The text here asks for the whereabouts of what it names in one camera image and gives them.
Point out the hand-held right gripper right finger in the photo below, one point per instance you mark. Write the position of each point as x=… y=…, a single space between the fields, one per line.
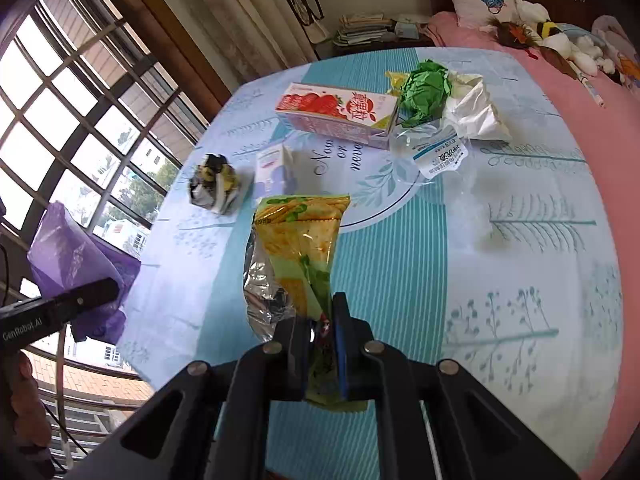
x=341 y=355

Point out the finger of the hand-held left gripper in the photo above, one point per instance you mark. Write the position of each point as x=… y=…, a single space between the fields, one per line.
x=95 y=294

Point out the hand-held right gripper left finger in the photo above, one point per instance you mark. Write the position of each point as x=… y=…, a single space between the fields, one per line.
x=300 y=360

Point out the purple plastic bag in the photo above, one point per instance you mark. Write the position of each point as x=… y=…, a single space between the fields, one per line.
x=70 y=250

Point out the green cracker packet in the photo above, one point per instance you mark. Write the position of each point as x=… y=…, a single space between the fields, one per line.
x=300 y=240

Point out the person's left hand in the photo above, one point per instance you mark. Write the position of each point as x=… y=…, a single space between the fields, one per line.
x=30 y=405

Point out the table with blue tablecloth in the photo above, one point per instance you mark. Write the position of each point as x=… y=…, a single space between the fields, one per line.
x=400 y=285

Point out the crumpled black yellow wrapper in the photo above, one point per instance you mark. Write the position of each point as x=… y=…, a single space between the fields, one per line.
x=215 y=185

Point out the window with brown grille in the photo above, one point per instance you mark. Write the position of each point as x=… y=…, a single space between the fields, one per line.
x=75 y=110

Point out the small white carton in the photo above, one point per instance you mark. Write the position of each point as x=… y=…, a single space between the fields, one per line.
x=272 y=167

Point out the clear plastic packet white label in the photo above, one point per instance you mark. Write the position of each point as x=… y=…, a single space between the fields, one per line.
x=440 y=155

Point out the strawberry milk carton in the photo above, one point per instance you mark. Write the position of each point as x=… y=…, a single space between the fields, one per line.
x=335 y=110

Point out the crumpled green paper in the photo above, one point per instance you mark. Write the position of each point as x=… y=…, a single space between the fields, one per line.
x=425 y=90

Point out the crumpled white bag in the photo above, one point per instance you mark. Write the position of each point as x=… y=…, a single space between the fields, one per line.
x=477 y=110

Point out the dark wooden nightstand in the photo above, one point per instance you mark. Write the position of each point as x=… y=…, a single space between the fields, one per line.
x=350 y=51

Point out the floral curtain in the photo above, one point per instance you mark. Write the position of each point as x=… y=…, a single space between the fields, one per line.
x=240 y=10

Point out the bed with pink sheet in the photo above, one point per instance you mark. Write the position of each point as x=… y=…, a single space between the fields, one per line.
x=600 y=160

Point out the stack of books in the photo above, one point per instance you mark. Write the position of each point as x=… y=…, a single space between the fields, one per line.
x=362 y=30

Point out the blue tissue box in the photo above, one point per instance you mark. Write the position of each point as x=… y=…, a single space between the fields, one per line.
x=410 y=30

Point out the brown feathered toy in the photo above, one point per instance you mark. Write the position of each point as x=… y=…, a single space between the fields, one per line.
x=515 y=35

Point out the white and pink pen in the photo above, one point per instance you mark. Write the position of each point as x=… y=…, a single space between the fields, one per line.
x=590 y=87

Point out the bee plush toy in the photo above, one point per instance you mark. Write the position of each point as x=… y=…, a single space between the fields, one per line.
x=547 y=30

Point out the white plush toy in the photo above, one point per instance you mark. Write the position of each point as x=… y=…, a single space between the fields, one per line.
x=587 y=52

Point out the folded bear print quilt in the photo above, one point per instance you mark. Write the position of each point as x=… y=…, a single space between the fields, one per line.
x=620 y=45

